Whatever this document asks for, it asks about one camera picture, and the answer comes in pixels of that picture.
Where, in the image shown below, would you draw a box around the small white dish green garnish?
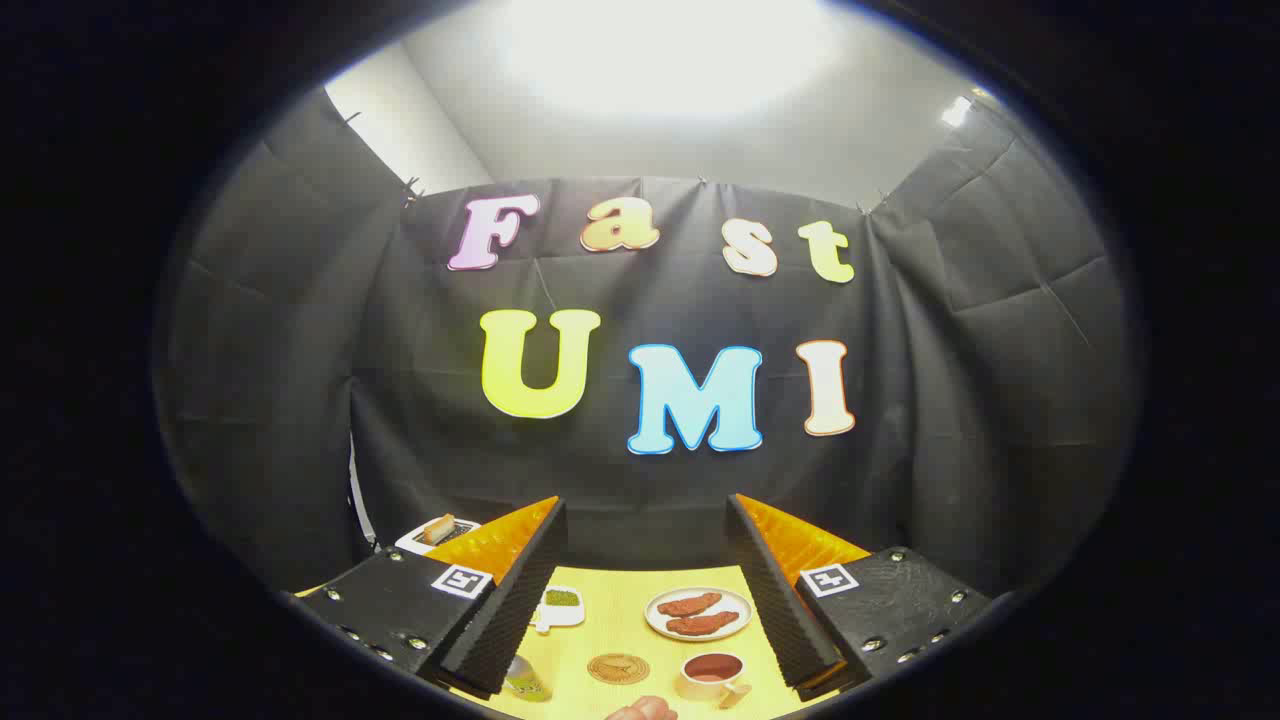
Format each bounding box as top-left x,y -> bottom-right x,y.
530,585 -> 587,635

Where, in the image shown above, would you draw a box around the silver green label bottle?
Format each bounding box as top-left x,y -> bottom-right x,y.
503,655 -> 553,703

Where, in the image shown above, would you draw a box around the black backdrop cloth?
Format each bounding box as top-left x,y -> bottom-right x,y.
155,88 -> 1141,601

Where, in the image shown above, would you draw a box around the cream cup with wooden handle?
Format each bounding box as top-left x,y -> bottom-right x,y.
676,652 -> 753,709

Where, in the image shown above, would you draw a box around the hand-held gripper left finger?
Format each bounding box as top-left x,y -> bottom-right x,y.
288,496 -> 569,699

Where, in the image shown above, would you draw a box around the white oval plate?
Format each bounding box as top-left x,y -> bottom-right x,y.
644,586 -> 754,642

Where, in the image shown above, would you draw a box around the round cork coaster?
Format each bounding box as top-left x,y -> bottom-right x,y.
586,652 -> 651,686

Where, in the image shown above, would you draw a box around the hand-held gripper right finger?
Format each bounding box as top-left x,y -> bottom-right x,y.
724,493 -> 994,703

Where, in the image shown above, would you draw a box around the wooden table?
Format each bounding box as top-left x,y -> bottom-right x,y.
450,565 -> 831,720

